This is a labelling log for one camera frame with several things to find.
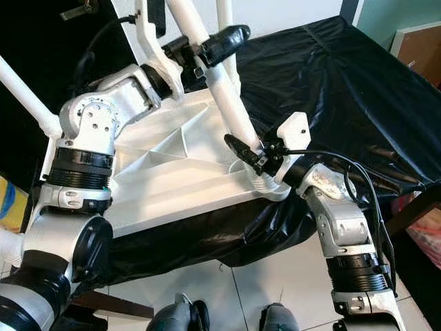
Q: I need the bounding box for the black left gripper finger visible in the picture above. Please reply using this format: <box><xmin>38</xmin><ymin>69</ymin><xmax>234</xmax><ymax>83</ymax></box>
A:
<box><xmin>203</xmin><ymin>24</ymin><xmax>251</xmax><ymax>66</ymax></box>

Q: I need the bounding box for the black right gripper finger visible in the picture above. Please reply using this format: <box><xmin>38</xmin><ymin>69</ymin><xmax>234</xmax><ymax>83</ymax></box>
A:
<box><xmin>224</xmin><ymin>133</ymin><xmax>266</xmax><ymax>173</ymax></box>

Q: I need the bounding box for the white plastic table top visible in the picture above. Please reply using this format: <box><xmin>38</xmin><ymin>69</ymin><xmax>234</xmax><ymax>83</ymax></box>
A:
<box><xmin>39</xmin><ymin>86</ymin><xmax>294</xmax><ymax>239</ymax></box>

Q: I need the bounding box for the black plastic cover sheet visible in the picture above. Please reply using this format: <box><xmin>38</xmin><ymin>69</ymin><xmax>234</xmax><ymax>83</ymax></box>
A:
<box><xmin>0</xmin><ymin>15</ymin><xmax>441</xmax><ymax>290</ymax></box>

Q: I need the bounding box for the yellow plastic container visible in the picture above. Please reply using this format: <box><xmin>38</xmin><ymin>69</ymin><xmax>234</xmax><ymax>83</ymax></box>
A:
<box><xmin>0</xmin><ymin>179</ymin><xmax>30</xmax><ymax>232</ymax></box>

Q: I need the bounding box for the dark wooden table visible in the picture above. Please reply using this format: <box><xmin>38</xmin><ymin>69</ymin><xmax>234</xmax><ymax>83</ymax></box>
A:
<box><xmin>382</xmin><ymin>186</ymin><xmax>441</xmax><ymax>239</ymax></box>

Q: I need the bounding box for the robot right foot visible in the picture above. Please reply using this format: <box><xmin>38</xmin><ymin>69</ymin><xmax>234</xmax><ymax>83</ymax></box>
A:
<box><xmin>258</xmin><ymin>302</ymin><xmax>300</xmax><ymax>331</ymax></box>

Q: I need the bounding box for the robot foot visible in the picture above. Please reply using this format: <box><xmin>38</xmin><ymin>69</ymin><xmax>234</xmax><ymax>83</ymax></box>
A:
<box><xmin>148</xmin><ymin>293</ymin><xmax>211</xmax><ymax>331</ymax></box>
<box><xmin>258</xmin><ymin>302</ymin><xmax>300</xmax><ymax>331</ymax></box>

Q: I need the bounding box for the red plastic bag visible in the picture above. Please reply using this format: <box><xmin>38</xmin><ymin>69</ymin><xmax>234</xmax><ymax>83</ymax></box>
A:
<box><xmin>393</xmin><ymin>193</ymin><xmax>441</xmax><ymax>270</ymax></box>

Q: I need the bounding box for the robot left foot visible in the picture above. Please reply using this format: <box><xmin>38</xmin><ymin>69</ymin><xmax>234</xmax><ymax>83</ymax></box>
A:
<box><xmin>148</xmin><ymin>293</ymin><xmax>211</xmax><ymax>331</ymax></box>

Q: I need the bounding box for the brown wooden cabinet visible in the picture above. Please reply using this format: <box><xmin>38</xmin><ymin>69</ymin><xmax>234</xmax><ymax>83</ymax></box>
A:
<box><xmin>391</xmin><ymin>23</ymin><xmax>441</xmax><ymax>77</ymax></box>

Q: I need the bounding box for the brown wooden table foot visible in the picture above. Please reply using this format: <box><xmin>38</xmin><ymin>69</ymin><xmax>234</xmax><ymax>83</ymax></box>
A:
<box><xmin>72</xmin><ymin>290</ymin><xmax>156</xmax><ymax>319</ymax></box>

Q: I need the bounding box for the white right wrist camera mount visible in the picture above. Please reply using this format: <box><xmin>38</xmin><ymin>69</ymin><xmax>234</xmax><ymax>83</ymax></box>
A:
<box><xmin>272</xmin><ymin>112</ymin><xmax>311</xmax><ymax>180</ymax></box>

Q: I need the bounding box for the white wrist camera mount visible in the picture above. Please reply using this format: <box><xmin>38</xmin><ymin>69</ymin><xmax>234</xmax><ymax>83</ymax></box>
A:
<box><xmin>272</xmin><ymin>112</ymin><xmax>311</xmax><ymax>180</ymax></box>
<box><xmin>134</xmin><ymin>0</ymin><xmax>183</xmax><ymax>101</ymax></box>

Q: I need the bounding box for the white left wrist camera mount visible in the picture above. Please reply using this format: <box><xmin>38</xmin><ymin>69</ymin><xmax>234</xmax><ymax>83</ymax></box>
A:
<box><xmin>134</xmin><ymin>0</ymin><xmax>183</xmax><ymax>101</ymax></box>

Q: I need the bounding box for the brass door handle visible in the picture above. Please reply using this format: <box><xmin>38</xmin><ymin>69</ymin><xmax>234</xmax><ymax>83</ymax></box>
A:
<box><xmin>60</xmin><ymin>0</ymin><xmax>101</xmax><ymax>20</ymax></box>

